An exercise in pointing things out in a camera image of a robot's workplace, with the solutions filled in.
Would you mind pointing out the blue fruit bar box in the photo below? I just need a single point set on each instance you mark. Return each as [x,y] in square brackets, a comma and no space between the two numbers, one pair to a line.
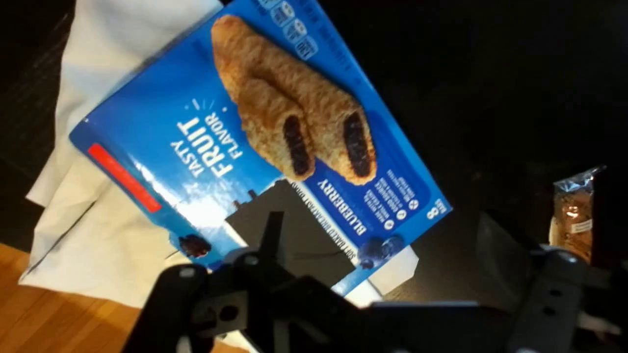
[197,143]

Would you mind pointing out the white paper napkin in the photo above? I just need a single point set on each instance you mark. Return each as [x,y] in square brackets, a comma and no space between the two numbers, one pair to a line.
[85,247]

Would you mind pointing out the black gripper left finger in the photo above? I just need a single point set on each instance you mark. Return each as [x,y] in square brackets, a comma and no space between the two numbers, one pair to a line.
[223,306]

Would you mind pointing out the chocolate bar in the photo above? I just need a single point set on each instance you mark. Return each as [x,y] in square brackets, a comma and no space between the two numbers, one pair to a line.
[576,218]

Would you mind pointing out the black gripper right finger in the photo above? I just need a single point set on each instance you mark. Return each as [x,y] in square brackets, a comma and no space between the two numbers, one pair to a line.
[556,300]

